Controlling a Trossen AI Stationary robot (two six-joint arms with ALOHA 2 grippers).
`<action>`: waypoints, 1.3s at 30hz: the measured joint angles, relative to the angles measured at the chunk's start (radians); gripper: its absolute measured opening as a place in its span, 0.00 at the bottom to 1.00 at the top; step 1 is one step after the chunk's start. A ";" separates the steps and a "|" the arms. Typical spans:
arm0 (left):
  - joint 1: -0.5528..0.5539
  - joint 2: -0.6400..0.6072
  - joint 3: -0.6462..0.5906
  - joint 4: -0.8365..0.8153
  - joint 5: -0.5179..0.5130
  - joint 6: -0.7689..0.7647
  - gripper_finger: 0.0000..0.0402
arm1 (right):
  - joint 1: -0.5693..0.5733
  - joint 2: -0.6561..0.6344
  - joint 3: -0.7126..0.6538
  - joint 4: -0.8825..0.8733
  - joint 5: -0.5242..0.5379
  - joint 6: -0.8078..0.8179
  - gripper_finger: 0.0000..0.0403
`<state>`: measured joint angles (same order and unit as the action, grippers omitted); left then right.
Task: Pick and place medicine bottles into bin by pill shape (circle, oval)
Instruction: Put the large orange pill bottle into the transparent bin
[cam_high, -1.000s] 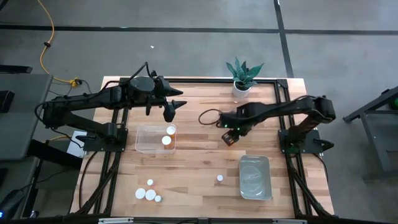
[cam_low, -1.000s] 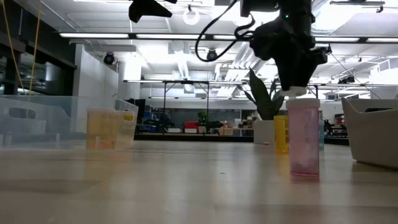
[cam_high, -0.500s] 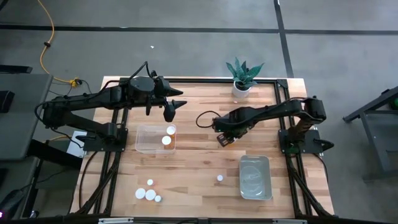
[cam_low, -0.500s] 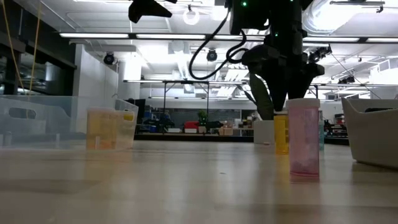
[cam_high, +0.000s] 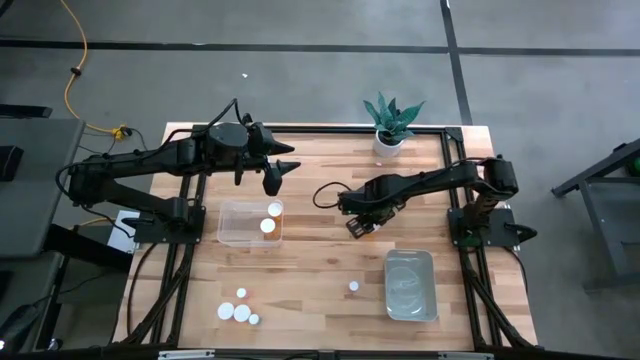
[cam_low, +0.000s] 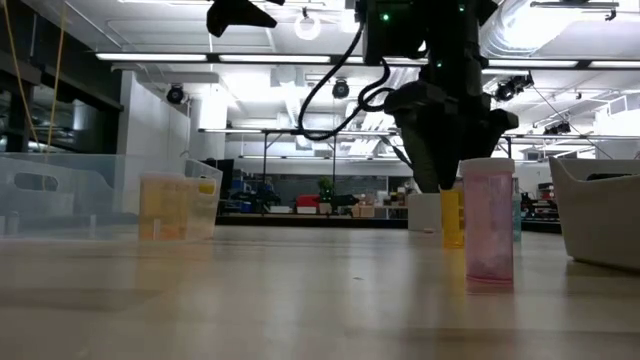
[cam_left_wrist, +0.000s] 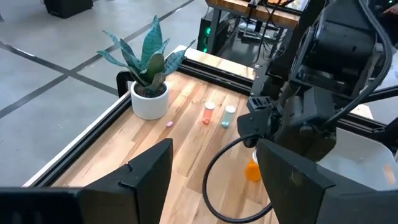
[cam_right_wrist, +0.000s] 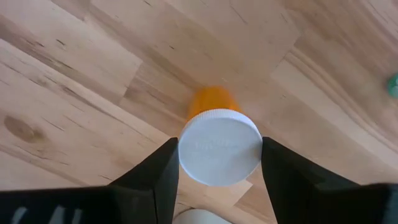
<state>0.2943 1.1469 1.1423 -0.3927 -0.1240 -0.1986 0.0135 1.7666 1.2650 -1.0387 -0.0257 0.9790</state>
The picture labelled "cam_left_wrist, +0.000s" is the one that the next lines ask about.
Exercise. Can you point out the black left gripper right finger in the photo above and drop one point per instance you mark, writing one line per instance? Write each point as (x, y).
(289, 186)

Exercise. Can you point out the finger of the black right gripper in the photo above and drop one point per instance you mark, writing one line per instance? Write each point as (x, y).
(252, 127)
(298, 140)

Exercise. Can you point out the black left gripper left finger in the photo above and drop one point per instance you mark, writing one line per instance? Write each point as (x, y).
(140, 186)

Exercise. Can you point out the small teal pill bottle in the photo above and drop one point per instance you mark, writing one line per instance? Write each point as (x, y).
(228, 116)

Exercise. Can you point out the small red pill bottle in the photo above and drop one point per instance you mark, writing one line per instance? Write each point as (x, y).
(209, 112)

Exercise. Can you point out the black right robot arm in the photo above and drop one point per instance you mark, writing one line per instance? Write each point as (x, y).
(342, 46)

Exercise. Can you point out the small pink pill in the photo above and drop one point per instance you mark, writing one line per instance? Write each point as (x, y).
(169, 124)

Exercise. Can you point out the snake plant in white pot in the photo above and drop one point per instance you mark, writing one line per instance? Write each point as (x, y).
(149, 105)

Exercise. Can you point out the workbench with metal legs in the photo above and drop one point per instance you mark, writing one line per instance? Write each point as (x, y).
(280, 18)

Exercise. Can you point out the black computer with green lights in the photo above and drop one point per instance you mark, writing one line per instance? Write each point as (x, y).
(202, 40)

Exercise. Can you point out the black floor box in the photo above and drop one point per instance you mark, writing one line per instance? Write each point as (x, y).
(68, 7)

